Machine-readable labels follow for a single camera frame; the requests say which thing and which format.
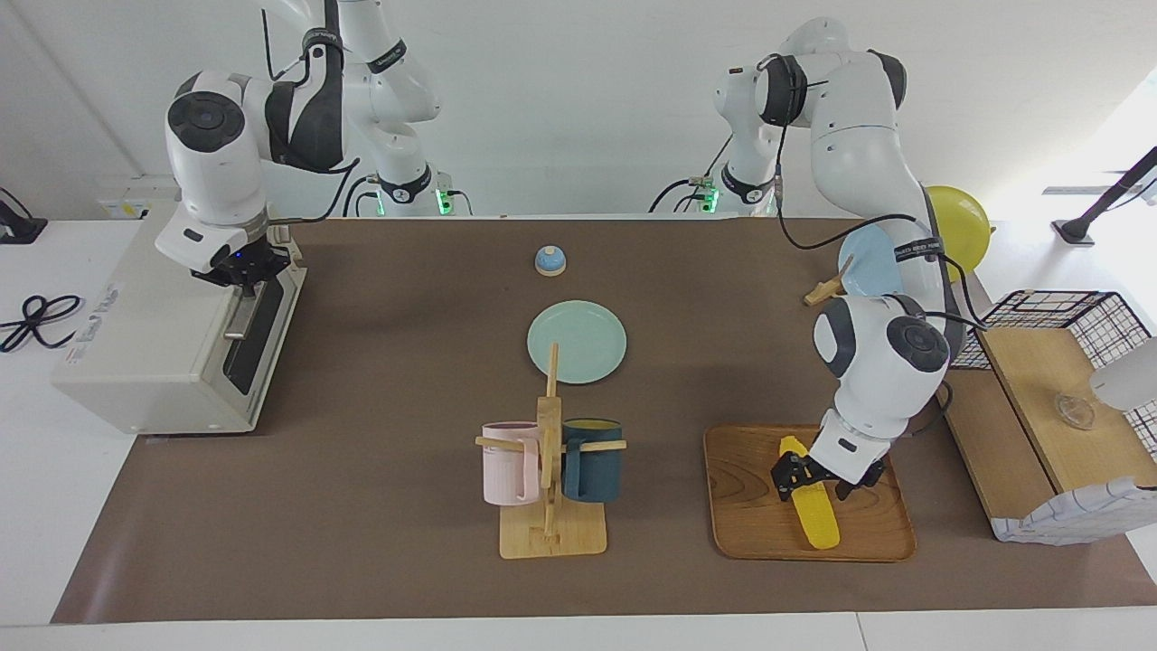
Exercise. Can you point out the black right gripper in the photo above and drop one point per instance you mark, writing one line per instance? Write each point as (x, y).
(244, 262)

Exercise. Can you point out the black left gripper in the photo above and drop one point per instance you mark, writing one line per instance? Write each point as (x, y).
(827, 470)

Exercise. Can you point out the yellow corn cob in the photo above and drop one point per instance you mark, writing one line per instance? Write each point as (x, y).
(818, 524)

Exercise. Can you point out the pale green plate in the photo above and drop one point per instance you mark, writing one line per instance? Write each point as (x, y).
(587, 339)

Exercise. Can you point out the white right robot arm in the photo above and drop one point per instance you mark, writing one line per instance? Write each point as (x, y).
(212, 163)

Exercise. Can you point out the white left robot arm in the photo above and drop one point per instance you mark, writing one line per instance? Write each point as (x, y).
(859, 117)

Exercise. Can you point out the white toaster oven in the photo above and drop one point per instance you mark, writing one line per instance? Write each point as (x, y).
(136, 344)

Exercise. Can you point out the brown wooden tray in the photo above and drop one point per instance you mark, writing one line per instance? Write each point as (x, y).
(750, 506)

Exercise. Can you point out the wooden plate rack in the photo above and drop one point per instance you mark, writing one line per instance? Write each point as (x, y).
(824, 291)

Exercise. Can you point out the brown table mat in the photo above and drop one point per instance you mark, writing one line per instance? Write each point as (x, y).
(407, 407)

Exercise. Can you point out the light blue plate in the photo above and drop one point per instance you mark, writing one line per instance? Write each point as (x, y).
(868, 262)

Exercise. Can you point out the dark blue mug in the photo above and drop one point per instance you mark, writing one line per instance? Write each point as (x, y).
(592, 470)

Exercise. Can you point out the black clamp base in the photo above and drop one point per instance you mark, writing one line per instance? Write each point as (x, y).
(18, 228)

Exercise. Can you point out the white checkered cloth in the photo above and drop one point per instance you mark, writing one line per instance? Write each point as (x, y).
(1076, 515)

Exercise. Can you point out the small clear glass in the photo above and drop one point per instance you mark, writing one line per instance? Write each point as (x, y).
(1076, 412)

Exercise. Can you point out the wooden mug rack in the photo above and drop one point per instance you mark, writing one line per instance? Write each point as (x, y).
(551, 538)

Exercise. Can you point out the yellow plate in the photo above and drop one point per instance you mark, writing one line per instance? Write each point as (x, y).
(963, 226)

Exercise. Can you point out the small blue bell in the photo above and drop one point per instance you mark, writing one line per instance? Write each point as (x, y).
(550, 261)

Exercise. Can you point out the pink mug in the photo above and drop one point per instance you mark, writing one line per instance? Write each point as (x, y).
(506, 470)

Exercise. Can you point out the white rounded device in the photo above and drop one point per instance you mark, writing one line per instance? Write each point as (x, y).
(1130, 380)

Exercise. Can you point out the white wall socket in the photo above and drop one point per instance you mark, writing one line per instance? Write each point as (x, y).
(122, 209)

